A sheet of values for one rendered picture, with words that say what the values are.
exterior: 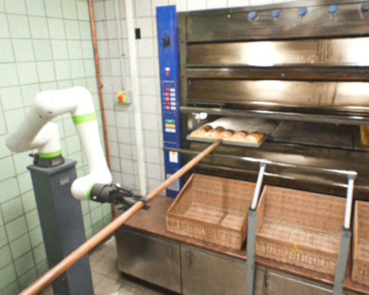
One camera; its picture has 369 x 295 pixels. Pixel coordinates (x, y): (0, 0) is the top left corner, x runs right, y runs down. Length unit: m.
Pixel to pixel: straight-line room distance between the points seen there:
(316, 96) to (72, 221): 1.75
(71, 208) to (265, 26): 1.71
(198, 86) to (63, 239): 1.41
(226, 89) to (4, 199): 1.74
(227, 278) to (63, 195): 1.18
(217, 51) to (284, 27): 0.48
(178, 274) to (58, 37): 2.00
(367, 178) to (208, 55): 1.36
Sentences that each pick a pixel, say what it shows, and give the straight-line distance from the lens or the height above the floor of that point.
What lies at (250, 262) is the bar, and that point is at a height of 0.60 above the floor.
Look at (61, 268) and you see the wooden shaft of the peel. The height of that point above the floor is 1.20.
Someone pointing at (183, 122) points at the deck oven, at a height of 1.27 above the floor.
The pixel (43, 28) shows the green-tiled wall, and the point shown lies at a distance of 2.57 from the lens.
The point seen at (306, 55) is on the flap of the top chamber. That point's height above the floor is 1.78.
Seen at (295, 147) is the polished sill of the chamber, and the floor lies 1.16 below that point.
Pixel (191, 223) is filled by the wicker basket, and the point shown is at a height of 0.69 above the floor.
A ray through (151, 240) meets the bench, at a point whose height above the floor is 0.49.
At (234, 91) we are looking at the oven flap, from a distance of 2.25.
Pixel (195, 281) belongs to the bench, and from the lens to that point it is 2.35.
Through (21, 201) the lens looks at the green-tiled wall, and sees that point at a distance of 2.53.
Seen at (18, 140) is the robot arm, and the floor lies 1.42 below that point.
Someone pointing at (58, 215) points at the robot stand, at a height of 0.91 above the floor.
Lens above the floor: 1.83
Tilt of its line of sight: 17 degrees down
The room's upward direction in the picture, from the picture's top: 2 degrees counter-clockwise
